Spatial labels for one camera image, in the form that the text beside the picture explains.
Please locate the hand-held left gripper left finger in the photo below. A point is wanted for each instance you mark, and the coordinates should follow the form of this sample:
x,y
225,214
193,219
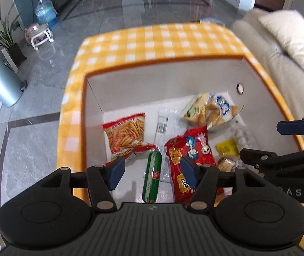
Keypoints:
x,y
117,171

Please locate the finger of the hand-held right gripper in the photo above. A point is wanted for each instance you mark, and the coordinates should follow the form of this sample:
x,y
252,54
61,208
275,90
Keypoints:
x,y
264,160
293,127

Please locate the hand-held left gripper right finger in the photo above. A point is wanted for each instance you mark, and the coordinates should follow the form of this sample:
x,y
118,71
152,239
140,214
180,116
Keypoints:
x,y
189,171

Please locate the red snack packet gold emblem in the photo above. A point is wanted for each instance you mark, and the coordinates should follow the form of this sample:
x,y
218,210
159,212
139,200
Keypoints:
x,y
174,154

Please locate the clear white candy packet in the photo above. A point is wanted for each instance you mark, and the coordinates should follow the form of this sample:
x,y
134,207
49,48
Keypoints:
x,y
244,137

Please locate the red cartoon snack packet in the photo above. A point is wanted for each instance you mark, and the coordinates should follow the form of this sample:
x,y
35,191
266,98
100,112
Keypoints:
x,y
202,144

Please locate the pale pastry packet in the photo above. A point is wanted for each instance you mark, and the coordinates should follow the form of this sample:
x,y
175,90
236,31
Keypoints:
x,y
225,165

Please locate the green sausage stick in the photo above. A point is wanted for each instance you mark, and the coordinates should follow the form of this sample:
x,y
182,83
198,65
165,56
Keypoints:
x,y
153,177

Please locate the yellow snack packet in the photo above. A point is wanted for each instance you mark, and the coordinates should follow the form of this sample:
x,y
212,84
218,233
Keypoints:
x,y
226,146

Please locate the white snack packet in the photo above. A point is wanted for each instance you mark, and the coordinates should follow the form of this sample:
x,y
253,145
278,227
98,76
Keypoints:
x,y
164,122

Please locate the orange cardboard box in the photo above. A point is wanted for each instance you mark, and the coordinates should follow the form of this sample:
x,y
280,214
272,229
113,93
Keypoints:
x,y
168,85

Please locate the red fries snack packet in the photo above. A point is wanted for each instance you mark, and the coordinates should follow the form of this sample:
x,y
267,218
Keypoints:
x,y
125,130

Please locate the beige sofa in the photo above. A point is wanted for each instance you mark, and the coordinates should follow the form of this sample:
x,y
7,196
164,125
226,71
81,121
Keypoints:
x,y
280,80

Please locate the pale chips bag blue print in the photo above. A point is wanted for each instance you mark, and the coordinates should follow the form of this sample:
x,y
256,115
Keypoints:
x,y
210,109

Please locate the cream pillow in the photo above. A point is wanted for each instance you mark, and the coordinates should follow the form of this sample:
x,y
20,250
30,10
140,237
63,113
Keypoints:
x,y
293,37

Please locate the yellow checked tablecloth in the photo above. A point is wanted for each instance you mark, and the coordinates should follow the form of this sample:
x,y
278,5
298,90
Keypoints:
x,y
154,42

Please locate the silver trash can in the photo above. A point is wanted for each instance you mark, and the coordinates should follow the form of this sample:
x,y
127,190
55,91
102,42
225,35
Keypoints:
x,y
0,82

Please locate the black plant pot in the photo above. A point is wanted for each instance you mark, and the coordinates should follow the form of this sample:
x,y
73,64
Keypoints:
x,y
17,54

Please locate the white small stool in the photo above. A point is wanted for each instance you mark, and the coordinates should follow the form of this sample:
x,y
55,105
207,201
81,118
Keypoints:
x,y
38,36

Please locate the blue water bottle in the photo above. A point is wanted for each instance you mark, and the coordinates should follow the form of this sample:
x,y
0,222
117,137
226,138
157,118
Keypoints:
x,y
45,12

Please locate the green potted plant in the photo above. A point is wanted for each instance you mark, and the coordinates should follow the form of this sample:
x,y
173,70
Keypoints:
x,y
4,32

